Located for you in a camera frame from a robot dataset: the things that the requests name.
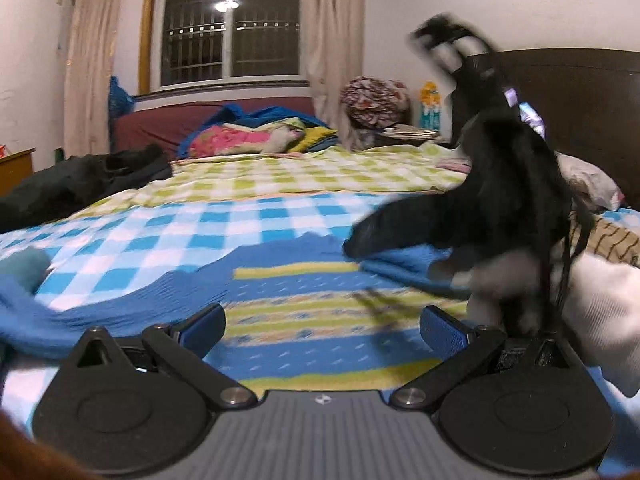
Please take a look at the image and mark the maroon sofa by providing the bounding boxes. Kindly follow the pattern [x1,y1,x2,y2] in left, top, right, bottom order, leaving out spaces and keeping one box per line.
[111,96,317,161]

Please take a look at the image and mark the blue checkered bed blanket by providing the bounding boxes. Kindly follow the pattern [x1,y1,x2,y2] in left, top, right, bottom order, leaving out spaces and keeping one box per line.
[0,191,640,413]

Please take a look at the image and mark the barred window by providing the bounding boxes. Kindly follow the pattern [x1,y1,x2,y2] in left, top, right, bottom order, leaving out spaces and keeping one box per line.
[150,0,307,92]

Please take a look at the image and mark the person's right forearm white sleeve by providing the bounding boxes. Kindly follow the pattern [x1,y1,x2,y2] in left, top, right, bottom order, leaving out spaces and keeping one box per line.
[467,250,640,398]

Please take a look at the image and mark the teal knit garment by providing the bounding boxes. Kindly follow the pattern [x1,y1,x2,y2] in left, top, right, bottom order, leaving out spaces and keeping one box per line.
[0,247,54,294]

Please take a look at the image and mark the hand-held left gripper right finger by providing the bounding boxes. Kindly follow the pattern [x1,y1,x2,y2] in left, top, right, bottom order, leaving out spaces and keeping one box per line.
[389,305,587,411]

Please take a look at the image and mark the green checkered bed blanket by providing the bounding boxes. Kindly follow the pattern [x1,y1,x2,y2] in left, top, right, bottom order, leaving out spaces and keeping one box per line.
[65,142,481,222]

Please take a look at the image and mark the dark wooden headboard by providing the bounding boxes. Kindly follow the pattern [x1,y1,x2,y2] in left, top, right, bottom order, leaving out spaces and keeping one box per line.
[450,49,640,211]

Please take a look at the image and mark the black jacket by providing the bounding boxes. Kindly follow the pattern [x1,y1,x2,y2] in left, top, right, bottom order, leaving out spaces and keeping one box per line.
[0,144,174,234]

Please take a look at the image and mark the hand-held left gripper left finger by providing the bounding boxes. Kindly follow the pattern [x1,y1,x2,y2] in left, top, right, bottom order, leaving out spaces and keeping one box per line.
[57,304,257,409]

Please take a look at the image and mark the brown patterned cloth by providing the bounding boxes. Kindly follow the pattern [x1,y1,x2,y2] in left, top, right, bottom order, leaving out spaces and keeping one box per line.
[570,210,640,269]

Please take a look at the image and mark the pink floral quilt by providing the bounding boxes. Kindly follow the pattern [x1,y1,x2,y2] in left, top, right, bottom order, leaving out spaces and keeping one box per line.
[187,122,307,158]

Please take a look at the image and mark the folded colourful quilts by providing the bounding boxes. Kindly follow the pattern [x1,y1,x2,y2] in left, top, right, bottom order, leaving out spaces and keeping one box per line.
[180,103,331,158]

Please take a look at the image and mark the blue striped knit sweater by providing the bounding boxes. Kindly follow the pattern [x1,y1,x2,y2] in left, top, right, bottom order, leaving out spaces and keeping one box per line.
[0,232,501,397]

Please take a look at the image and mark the blue plastic bag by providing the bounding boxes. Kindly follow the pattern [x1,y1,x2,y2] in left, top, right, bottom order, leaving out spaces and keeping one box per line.
[109,76,137,122]

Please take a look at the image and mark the brown floral cloth bundle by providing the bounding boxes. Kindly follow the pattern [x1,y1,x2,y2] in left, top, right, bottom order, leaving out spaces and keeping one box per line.
[340,76,412,129]

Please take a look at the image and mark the basket of stacked papers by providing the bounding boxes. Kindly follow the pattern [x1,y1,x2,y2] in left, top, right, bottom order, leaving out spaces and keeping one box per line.
[356,124,442,152]

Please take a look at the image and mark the yellow cloth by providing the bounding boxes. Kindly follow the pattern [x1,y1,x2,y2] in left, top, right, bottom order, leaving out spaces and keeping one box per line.
[287,126,340,154]

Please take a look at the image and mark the yellow and blue bottle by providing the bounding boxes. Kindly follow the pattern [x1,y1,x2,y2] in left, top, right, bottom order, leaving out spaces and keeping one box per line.
[419,81,444,131]

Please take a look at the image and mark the wooden cabinet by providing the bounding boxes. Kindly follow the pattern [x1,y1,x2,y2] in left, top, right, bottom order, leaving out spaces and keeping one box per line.
[0,147,37,197]

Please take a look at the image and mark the beige curtain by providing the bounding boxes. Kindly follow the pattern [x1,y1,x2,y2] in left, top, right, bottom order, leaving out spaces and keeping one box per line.
[64,0,152,147]
[300,0,367,147]

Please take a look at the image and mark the white pink dotted pillow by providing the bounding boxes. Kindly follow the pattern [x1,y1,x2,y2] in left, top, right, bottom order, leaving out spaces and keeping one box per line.
[554,152,624,212]

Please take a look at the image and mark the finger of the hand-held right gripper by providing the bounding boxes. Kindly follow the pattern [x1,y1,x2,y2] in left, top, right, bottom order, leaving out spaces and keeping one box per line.
[343,198,462,262]

